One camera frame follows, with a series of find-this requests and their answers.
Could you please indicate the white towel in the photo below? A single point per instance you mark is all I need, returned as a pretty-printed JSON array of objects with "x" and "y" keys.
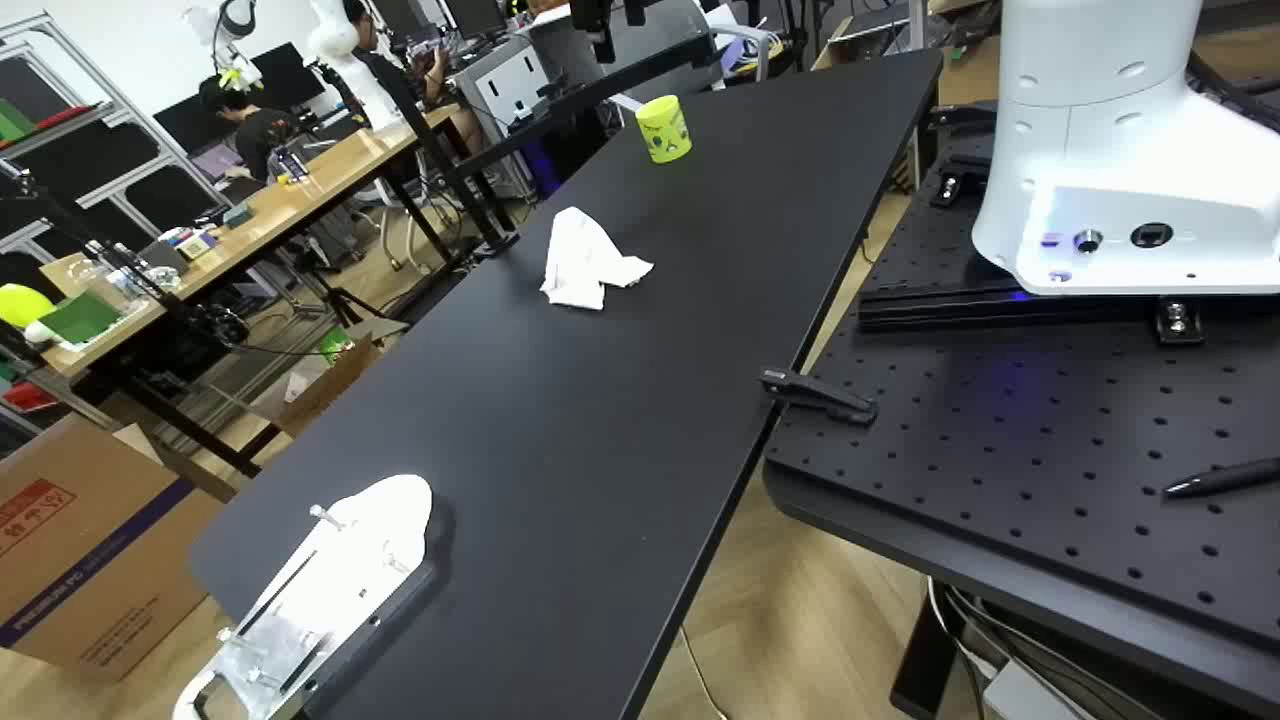
[{"x": 584, "y": 260}]

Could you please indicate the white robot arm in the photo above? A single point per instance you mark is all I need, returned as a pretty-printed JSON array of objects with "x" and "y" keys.
[{"x": 1120, "y": 146}]

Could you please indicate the yellow-green cup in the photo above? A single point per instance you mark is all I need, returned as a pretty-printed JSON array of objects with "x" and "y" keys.
[{"x": 664, "y": 128}]

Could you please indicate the grey computer case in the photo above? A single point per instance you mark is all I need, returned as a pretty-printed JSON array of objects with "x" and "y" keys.
[{"x": 512, "y": 80}]

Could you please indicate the seated person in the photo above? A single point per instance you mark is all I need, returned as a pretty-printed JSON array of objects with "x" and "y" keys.
[{"x": 403, "y": 64}]

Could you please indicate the wooden desk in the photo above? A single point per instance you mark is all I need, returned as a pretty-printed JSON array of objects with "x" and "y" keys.
[{"x": 285, "y": 202}]

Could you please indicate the black perforated mounting platform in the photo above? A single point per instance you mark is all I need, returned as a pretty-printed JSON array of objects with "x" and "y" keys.
[{"x": 1041, "y": 453}]

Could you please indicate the black laptop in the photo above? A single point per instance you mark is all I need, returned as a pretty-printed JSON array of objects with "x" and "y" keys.
[{"x": 285, "y": 72}]

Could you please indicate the green tray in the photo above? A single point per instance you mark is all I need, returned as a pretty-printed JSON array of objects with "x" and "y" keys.
[{"x": 82, "y": 320}]

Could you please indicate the cardboard box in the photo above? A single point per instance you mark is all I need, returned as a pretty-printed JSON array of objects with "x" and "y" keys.
[{"x": 93, "y": 544}]

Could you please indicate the black pen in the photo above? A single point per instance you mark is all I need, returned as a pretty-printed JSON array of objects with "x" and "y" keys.
[{"x": 1223, "y": 477}]

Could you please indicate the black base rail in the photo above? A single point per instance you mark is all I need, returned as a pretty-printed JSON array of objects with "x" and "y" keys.
[{"x": 963, "y": 309}]

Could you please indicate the white metal bracket device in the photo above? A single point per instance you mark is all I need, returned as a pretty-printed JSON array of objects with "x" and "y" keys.
[{"x": 348, "y": 565}]

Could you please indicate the grey metal shelf frame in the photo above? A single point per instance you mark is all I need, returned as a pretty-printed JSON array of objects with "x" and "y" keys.
[{"x": 82, "y": 146}]

